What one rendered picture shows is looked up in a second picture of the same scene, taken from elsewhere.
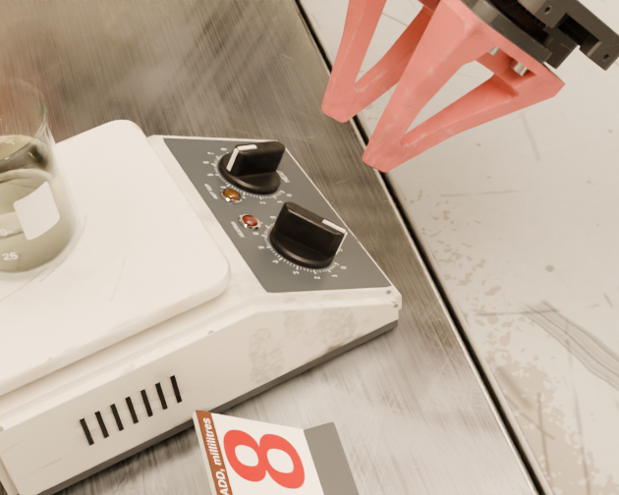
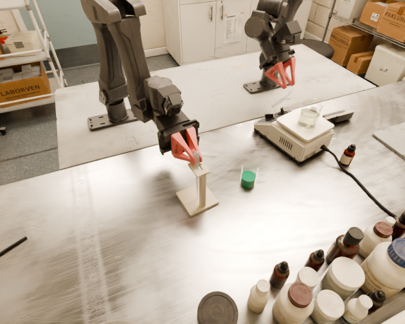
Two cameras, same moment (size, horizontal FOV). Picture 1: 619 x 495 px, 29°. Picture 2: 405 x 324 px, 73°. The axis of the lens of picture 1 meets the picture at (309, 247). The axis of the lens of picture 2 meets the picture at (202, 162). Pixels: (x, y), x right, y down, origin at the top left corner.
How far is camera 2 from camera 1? 1.02 m
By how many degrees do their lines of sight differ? 64
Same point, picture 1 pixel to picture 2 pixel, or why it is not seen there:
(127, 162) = (286, 117)
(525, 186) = (249, 107)
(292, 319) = not seen: hidden behind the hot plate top
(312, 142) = (244, 127)
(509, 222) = (256, 108)
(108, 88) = (234, 153)
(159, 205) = (294, 113)
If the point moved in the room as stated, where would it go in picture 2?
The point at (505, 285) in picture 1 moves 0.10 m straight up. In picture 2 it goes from (269, 109) to (274, 83)
